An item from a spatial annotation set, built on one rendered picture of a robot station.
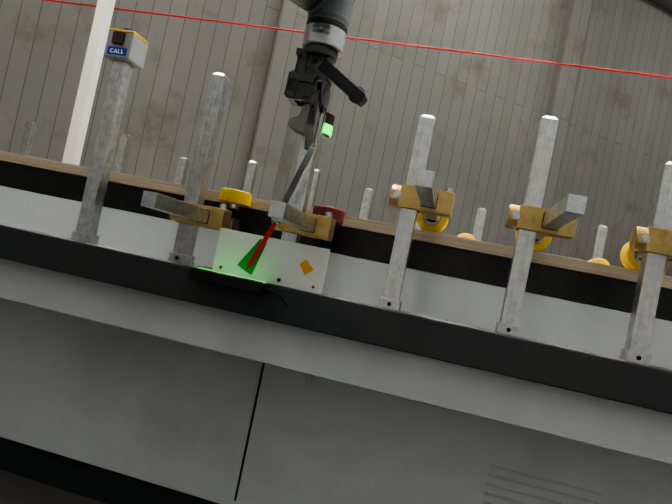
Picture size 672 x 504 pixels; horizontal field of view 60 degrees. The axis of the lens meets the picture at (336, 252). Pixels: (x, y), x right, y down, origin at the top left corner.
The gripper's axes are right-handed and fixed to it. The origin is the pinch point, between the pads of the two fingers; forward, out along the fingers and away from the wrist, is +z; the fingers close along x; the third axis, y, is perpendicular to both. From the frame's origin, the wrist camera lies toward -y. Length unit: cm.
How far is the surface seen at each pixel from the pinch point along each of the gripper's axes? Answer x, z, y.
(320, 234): -5.1, 18.2, -4.9
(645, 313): -6, 20, -73
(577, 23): -603, -321, -119
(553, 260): -26, 12, -57
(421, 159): -5.9, -2.1, -23.1
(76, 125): -103, -11, 135
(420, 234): -26.4, 12.1, -24.9
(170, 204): 13.3, 19.2, 21.8
